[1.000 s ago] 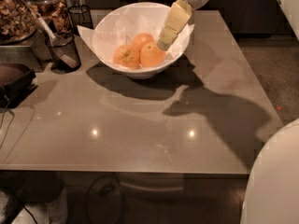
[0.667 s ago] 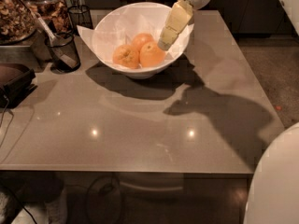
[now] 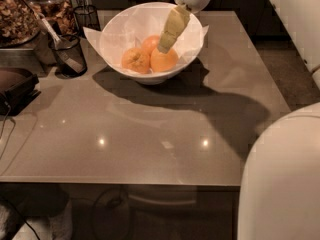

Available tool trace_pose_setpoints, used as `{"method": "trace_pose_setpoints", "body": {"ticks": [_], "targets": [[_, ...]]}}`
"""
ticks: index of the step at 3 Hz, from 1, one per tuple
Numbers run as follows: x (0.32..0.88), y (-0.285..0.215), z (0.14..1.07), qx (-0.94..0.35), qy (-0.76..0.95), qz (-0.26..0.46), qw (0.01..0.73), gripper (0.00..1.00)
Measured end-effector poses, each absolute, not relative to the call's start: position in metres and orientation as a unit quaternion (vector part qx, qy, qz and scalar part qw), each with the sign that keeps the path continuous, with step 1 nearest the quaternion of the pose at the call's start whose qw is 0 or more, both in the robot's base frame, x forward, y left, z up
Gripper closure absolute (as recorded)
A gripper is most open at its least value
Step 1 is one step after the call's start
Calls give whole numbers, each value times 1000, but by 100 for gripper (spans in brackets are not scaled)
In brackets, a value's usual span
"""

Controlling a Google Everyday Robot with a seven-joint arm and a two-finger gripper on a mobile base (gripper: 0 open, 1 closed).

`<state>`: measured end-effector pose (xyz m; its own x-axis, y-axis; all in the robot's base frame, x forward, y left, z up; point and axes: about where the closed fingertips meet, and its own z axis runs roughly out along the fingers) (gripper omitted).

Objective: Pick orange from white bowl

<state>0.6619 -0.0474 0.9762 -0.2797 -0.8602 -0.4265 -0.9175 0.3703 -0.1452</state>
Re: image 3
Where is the cable under table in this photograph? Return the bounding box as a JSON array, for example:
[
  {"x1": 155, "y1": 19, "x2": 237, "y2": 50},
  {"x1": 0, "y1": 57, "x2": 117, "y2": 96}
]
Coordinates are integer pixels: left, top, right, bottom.
[{"x1": 0, "y1": 185, "x2": 132, "y2": 240}]

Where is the black mesh cup rear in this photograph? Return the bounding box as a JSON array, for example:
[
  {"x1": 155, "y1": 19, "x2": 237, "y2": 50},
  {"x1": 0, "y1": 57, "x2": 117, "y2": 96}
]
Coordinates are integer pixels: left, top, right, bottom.
[{"x1": 73, "y1": 5, "x2": 100, "y2": 37}]

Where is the large glass snack jar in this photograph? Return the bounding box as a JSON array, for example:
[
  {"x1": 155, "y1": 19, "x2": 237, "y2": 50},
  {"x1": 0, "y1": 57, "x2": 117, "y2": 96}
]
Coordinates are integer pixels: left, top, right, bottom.
[{"x1": 0, "y1": 0, "x2": 40, "y2": 48}]

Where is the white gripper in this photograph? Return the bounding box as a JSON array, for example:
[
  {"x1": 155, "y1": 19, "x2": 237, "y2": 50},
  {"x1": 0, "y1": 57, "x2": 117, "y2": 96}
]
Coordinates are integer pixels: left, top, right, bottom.
[{"x1": 157, "y1": 0, "x2": 211, "y2": 54}]

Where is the dark brown tray device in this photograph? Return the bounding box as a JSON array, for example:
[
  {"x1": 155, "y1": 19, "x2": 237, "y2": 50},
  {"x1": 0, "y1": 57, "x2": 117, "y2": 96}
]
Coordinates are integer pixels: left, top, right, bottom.
[{"x1": 0, "y1": 68, "x2": 39, "y2": 115}]

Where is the white ceramic bowl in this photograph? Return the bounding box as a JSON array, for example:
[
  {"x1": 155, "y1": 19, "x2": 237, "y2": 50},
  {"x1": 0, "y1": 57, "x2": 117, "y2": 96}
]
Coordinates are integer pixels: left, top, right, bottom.
[{"x1": 99, "y1": 1, "x2": 204, "y2": 86}]

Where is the black mesh cup front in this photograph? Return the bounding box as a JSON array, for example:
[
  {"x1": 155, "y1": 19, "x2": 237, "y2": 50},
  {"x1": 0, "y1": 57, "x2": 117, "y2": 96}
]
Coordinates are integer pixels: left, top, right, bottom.
[{"x1": 49, "y1": 34, "x2": 87, "y2": 78}]

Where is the white paper bowl liner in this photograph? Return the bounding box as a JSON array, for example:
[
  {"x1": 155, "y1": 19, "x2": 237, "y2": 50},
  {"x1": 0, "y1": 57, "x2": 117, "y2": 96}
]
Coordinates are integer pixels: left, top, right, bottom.
[{"x1": 82, "y1": 6, "x2": 210, "y2": 72}]

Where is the orange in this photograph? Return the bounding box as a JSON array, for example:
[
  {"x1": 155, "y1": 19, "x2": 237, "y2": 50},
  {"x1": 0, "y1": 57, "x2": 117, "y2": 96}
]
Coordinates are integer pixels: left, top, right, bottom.
[
  {"x1": 141, "y1": 35, "x2": 160, "y2": 55},
  {"x1": 150, "y1": 48, "x2": 179, "y2": 72},
  {"x1": 121, "y1": 47, "x2": 150, "y2": 74}
]

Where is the thin black cable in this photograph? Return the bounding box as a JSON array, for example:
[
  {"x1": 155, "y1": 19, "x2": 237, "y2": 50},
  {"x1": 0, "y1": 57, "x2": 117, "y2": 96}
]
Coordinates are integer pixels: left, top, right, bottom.
[{"x1": 0, "y1": 103, "x2": 17, "y2": 160}]

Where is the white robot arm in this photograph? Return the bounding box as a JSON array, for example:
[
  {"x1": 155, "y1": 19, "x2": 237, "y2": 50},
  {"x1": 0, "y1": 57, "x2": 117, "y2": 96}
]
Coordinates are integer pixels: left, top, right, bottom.
[{"x1": 237, "y1": 0, "x2": 320, "y2": 240}]

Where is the black mesh cup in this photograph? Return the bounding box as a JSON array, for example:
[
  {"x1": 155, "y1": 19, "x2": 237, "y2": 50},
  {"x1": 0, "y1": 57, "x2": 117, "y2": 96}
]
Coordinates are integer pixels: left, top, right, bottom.
[
  {"x1": 49, "y1": 34, "x2": 87, "y2": 78},
  {"x1": 73, "y1": 5, "x2": 100, "y2": 37}
]

